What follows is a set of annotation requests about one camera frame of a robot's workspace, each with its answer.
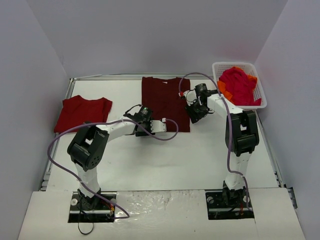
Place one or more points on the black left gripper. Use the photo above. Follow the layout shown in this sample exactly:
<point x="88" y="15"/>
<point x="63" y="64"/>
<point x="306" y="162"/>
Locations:
<point x="144" y="128"/>

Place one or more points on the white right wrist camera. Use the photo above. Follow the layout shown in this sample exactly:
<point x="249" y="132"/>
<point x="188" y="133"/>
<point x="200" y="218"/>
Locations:
<point x="189" y="96"/>

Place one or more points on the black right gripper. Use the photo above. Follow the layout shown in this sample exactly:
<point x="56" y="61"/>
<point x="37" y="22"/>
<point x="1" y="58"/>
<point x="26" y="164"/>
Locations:
<point x="194" y="113"/>

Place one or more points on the crimson pink t shirt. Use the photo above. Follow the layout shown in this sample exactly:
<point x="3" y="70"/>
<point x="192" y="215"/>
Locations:
<point x="238" y="85"/>

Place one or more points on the white plastic laundry basket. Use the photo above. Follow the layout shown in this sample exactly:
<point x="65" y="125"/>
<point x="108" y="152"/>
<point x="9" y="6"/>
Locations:
<point x="239" y="82"/>

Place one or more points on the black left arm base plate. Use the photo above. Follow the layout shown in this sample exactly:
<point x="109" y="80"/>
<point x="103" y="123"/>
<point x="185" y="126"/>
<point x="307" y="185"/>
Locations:
<point x="82" y="210"/>

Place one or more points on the folded red t shirt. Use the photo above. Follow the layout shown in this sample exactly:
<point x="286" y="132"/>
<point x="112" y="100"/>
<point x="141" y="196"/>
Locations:
<point x="78" y="110"/>

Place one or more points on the orange t shirt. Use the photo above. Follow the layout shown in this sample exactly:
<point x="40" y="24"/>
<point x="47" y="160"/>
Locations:
<point x="252" y="78"/>

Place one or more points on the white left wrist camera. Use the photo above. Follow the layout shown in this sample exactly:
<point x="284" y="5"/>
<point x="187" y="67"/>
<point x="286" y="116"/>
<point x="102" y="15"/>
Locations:
<point x="158" y="126"/>

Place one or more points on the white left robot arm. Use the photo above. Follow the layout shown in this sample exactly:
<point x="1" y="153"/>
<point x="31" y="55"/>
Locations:
<point x="87" y="148"/>

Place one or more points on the dark maroon t shirt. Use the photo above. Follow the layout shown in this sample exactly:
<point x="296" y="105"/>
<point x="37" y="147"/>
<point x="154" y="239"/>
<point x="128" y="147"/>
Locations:
<point x="162" y="97"/>

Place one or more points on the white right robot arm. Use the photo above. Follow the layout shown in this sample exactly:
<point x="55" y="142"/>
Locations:
<point x="241" y="134"/>

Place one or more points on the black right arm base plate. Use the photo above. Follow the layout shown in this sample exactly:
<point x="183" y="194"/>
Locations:
<point x="219" y="208"/>

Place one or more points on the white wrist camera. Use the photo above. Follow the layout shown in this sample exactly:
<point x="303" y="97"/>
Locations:
<point x="189" y="96"/>
<point x="158" y="126"/>

